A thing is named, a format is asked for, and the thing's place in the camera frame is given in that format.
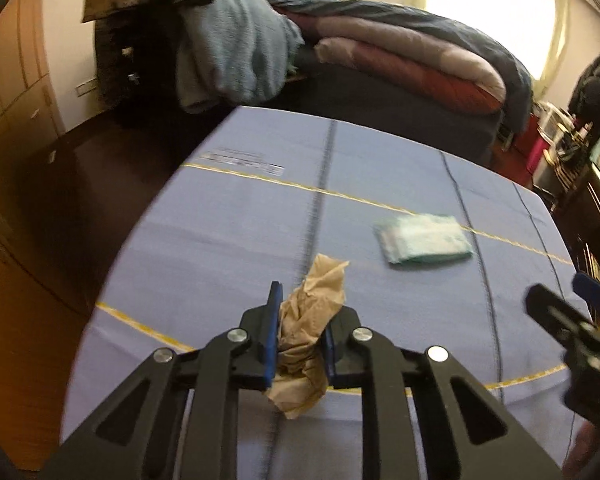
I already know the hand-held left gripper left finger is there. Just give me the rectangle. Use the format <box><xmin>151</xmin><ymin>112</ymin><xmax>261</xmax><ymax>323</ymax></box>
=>
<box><xmin>40</xmin><ymin>281</ymin><xmax>286</xmax><ymax>480</ymax></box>

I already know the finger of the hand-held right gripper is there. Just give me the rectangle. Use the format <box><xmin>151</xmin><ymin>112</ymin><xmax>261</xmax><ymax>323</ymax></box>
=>
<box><xmin>572</xmin><ymin>272</ymin><xmax>600</xmax><ymax>314</ymax></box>
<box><xmin>525</xmin><ymin>284</ymin><xmax>597</xmax><ymax>347</ymax></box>

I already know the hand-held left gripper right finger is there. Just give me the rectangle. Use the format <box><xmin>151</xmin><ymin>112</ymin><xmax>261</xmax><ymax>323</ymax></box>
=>
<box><xmin>322</xmin><ymin>307</ymin><xmax>563</xmax><ymax>480</ymax></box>

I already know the brown paper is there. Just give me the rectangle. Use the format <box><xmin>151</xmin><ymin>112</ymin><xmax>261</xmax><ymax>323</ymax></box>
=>
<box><xmin>266</xmin><ymin>253</ymin><xmax>351</xmax><ymax>420</ymax></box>

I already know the person's right forearm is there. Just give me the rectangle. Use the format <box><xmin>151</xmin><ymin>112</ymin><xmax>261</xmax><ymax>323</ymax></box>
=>
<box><xmin>564</xmin><ymin>410</ymin><xmax>600</xmax><ymax>480</ymax></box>

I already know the dark wooden cabinet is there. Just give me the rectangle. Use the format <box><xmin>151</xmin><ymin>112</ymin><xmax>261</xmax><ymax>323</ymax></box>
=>
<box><xmin>550</xmin><ymin>160</ymin><xmax>600</xmax><ymax>282</ymax></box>

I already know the blue tablecloth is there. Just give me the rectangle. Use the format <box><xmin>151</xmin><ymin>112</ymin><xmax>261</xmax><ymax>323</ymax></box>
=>
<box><xmin>60</xmin><ymin>105</ymin><xmax>595</xmax><ymax>480</ymax></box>

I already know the pink box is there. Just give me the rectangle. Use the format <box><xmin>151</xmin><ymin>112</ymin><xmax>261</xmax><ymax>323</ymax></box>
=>
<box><xmin>525</xmin><ymin>135</ymin><xmax>549</xmax><ymax>177</ymax></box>

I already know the black hanging coat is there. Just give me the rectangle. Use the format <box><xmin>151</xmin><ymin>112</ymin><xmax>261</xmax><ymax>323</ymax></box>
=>
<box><xmin>567</xmin><ymin>49</ymin><xmax>600</xmax><ymax>127</ymax></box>

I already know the dark blue bed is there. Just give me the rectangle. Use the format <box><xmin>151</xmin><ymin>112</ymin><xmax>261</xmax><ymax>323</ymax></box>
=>
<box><xmin>279</xmin><ymin>55</ymin><xmax>508</xmax><ymax>170</ymax></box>

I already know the pink red folded quilt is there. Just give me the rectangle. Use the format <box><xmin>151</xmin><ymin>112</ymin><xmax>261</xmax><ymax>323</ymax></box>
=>
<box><xmin>285</xmin><ymin>7</ymin><xmax>509</xmax><ymax>114</ymax></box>

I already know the bright window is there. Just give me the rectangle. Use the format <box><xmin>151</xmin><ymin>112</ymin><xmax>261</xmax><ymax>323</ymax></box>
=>
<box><xmin>425</xmin><ymin>0</ymin><xmax>557</xmax><ymax>82</ymax></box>

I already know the dark clothes rack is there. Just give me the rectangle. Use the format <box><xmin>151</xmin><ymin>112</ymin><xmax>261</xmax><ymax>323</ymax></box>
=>
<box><xmin>94</xmin><ymin>5</ymin><xmax>182</xmax><ymax>117</ymax></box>

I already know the dark blue duvet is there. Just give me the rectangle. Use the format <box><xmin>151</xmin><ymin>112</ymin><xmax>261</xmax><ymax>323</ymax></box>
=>
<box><xmin>260</xmin><ymin>0</ymin><xmax>534</xmax><ymax>132</ymax></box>

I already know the light blue fleece blanket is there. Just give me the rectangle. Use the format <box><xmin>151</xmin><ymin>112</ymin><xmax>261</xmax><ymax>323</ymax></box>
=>
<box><xmin>175</xmin><ymin>0</ymin><xmax>307</xmax><ymax>114</ymax></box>

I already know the wooden wardrobe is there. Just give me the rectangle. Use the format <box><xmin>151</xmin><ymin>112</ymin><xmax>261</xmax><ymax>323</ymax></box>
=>
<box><xmin>0</xmin><ymin>0</ymin><xmax>63</xmax><ymax>171</ymax></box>

